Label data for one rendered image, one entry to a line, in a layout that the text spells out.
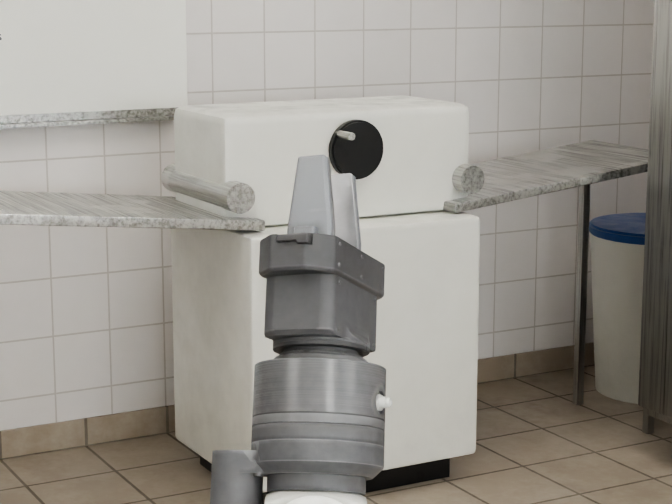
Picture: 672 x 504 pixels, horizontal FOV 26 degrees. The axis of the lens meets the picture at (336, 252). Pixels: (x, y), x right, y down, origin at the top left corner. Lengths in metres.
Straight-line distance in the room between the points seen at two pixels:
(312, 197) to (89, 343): 4.10
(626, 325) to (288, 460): 4.69
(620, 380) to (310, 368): 4.75
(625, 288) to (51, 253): 2.12
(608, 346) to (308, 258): 4.76
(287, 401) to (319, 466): 0.05
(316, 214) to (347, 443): 0.15
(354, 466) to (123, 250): 4.12
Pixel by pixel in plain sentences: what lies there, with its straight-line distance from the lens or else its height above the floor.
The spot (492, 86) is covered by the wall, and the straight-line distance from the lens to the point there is 5.66.
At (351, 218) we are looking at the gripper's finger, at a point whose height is 1.43.
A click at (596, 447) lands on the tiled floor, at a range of 5.13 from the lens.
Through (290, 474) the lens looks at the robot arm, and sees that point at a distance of 0.94.
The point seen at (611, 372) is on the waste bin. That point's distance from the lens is 5.68.
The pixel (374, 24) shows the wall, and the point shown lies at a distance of 5.37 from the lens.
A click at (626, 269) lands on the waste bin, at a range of 5.52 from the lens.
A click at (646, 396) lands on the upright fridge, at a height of 0.22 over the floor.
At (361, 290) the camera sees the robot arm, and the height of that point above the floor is 1.39.
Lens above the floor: 1.60
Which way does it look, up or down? 11 degrees down
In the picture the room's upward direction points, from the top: straight up
